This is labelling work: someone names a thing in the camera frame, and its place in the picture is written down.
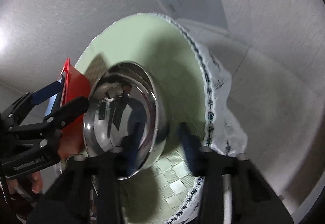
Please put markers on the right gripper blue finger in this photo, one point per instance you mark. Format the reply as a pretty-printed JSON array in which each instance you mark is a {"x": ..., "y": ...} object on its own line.
[
  {"x": 68, "y": 199},
  {"x": 252, "y": 199}
]

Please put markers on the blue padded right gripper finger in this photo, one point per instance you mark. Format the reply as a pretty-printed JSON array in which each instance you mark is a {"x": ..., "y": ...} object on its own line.
[
  {"x": 68, "y": 113},
  {"x": 46, "y": 92}
]

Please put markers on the small steel bowl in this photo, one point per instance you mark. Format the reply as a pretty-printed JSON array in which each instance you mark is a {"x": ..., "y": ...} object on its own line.
[{"x": 127, "y": 110}]

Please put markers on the light blue plastic plate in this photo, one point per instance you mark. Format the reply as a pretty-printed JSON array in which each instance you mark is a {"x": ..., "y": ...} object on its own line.
[{"x": 56, "y": 100}]

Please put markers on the person's left hand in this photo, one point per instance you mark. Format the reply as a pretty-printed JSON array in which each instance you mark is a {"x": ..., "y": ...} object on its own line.
[{"x": 35, "y": 179}]

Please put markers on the red square plastic basin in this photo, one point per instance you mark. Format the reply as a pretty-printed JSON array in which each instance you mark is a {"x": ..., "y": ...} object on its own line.
[{"x": 75, "y": 89}]

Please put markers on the green tablecloth white lace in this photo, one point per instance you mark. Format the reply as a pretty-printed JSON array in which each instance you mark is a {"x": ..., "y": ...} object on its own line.
[{"x": 195, "y": 86}]

